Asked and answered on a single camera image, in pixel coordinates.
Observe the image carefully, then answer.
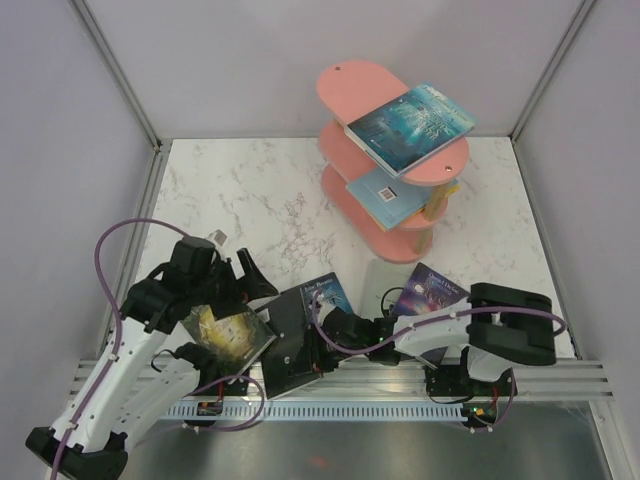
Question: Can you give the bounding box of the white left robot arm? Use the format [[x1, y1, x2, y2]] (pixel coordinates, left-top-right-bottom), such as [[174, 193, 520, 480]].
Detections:
[[25, 236, 278, 479]]

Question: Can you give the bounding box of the pale grey Great Gatsby book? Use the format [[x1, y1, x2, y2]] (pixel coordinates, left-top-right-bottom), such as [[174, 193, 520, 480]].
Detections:
[[359, 259, 415, 319]]

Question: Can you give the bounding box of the white slotted cable duct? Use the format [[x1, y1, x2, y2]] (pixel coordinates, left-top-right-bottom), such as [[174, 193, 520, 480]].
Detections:
[[162, 400, 467, 422]]

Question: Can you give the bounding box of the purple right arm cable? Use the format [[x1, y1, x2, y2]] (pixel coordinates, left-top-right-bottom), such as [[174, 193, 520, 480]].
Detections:
[[307, 294, 569, 359]]

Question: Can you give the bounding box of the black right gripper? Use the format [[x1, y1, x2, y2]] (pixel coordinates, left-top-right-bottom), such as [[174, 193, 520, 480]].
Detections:
[[289, 322, 368, 376]]

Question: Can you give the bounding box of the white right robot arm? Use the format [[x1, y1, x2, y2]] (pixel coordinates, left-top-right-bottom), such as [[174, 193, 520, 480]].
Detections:
[[311, 283, 567, 403]]

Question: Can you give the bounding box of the left aluminium frame post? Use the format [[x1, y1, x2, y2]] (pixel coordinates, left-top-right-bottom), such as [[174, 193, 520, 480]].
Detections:
[[68, 0, 162, 152]]

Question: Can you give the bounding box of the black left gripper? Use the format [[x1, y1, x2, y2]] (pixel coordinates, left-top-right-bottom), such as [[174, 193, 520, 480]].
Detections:
[[189, 248, 277, 320]]

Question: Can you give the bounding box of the purple Robinson Crusoe book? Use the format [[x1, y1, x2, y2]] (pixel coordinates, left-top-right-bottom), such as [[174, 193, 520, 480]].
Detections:
[[390, 261, 472, 371]]

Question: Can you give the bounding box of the light blue Old Man book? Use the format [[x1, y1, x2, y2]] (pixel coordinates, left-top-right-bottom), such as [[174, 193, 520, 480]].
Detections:
[[346, 168, 429, 226]]

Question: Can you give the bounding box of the teal underwater cover book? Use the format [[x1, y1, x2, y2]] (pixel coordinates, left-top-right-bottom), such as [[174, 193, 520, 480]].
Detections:
[[344, 83, 476, 178]]

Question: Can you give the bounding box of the yellow book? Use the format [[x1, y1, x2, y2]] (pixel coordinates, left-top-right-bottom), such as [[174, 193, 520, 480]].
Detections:
[[380, 180, 459, 231]]

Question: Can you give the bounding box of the black Moon and Sixpence book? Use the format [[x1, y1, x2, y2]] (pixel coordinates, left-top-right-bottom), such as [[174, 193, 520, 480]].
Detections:
[[257, 287, 341, 399]]

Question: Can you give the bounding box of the green gold fantasy book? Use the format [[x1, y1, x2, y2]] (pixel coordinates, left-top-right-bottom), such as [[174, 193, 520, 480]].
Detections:
[[182, 305, 276, 376]]

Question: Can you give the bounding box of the blue Wuthering Heights book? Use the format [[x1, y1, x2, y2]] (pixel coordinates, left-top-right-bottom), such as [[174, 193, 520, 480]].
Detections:
[[299, 272, 354, 322]]

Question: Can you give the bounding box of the pink three-tier shelf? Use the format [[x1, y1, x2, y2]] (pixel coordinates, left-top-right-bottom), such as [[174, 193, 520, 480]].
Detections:
[[316, 60, 470, 264]]

